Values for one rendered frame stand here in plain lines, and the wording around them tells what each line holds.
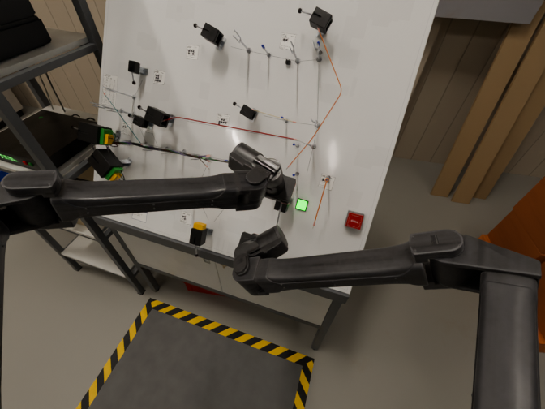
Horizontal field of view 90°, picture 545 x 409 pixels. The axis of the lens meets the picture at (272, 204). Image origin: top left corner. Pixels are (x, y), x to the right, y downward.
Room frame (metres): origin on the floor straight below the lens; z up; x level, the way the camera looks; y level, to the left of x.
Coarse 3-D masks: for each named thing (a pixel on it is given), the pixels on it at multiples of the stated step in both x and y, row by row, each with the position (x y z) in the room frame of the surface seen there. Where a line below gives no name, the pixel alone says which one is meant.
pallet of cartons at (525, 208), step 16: (544, 176) 1.32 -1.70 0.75; (528, 192) 1.32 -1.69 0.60; (544, 192) 1.24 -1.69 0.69; (528, 208) 1.24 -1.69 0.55; (544, 208) 1.16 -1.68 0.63; (512, 224) 1.23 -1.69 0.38; (528, 224) 1.15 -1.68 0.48; (544, 224) 1.08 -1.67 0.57; (496, 240) 1.22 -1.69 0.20; (512, 240) 1.14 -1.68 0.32; (528, 240) 1.06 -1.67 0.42; (544, 240) 1.00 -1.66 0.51; (544, 256) 0.93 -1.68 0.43; (544, 272) 0.86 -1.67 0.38; (544, 288) 0.78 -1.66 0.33; (544, 304) 0.70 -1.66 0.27; (544, 320) 0.63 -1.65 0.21; (544, 336) 0.56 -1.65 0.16; (544, 352) 0.51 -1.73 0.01
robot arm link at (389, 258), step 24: (432, 240) 0.24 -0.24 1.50; (456, 240) 0.23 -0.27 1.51; (264, 264) 0.29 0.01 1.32; (288, 264) 0.28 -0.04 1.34; (312, 264) 0.27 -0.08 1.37; (336, 264) 0.26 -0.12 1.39; (360, 264) 0.25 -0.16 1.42; (384, 264) 0.24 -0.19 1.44; (408, 264) 0.22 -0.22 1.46; (264, 288) 0.26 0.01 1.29; (288, 288) 0.25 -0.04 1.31; (432, 288) 0.21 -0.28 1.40
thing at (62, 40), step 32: (64, 32) 1.27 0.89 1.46; (96, 32) 1.23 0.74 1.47; (0, 64) 0.92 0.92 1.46; (32, 64) 0.98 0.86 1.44; (64, 64) 1.05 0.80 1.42; (0, 96) 0.81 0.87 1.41; (0, 160) 0.91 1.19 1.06; (96, 224) 0.81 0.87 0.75; (64, 256) 0.95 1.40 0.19; (96, 256) 0.93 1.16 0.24; (128, 256) 0.94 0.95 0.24
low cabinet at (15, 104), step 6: (0, 78) 3.03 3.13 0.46; (6, 90) 3.01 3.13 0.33; (6, 96) 2.97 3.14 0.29; (12, 96) 3.03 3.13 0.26; (12, 102) 2.98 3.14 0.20; (18, 102) 3.04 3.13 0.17; (18, 108) 3.00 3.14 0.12; (18, 114) 2.99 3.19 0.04; (0, 120) 2.74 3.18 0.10; (0, 126) 2.74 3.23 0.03
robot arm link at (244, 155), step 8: (240, 144) 0.53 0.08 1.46; (232, 152) 0.51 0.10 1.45; (240, 152) 0.51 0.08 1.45; (248, 152) 0.51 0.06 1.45; (256, 152) 0.51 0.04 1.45; (232, 160) 0.49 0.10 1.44; (240, 160) 0.48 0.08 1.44; (248, 160) 0.49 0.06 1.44; (232, 168) 0.49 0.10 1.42; (240, 168) 0.47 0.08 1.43; (248, 168) 0.46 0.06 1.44; (256, 168) 0.44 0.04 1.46; (248, 176) 0.41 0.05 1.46; (256, 176) 0.42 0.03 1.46; (264, 176) 0.42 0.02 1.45; (256, 184) 0.40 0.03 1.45; (264, 192) 0.44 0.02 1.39
